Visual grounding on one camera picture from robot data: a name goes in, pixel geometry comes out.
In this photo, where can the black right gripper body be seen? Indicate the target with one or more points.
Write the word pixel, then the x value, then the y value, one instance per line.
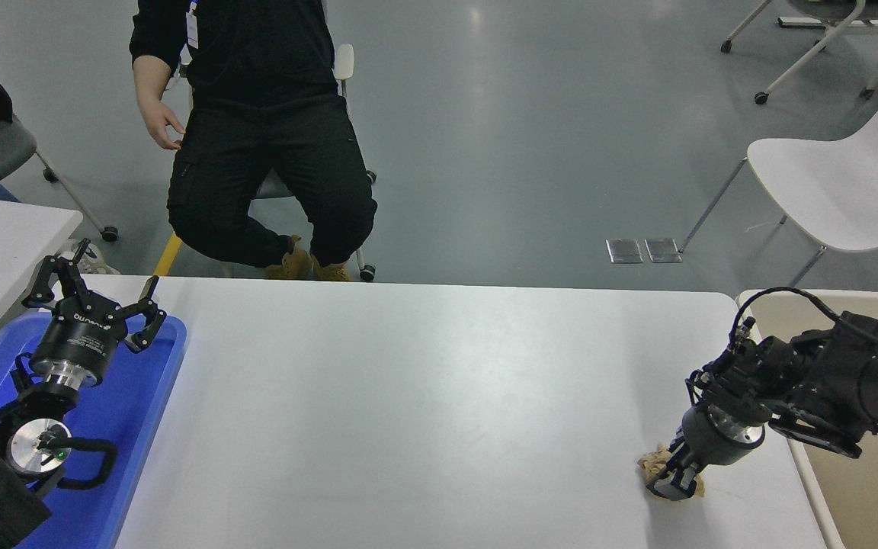
pixel 713 446

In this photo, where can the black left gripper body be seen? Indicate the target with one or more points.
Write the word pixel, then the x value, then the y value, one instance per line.
pixel 81 335

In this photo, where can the tan paper ball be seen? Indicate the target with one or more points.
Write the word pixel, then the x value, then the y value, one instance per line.
pixel 648 460

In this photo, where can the person's right hand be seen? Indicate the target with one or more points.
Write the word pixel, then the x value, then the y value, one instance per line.
pixel 161 124

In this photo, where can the white shoe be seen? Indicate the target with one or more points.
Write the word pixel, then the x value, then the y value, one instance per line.
pixel 92 263

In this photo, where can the blue plastic tray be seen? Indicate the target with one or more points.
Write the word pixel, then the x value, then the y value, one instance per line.
pixel 134 412

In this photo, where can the grey wheeled chair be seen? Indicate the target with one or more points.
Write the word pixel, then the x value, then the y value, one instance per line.
pixel 12 145

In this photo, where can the large pale plastic bin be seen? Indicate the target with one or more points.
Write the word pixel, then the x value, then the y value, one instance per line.
pixel 866 503

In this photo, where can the metal floor plate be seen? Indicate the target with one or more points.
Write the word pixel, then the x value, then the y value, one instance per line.
pixel 663 250
pixel 624 251

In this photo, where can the seated person with badge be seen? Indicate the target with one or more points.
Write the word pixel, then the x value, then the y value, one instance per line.
pixel 271 137

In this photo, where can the white shell chair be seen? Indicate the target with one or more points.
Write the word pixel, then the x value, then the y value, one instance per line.
pixel 843 191

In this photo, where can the wheeled white frame chair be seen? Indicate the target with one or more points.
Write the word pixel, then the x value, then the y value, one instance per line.
pixel 828 30

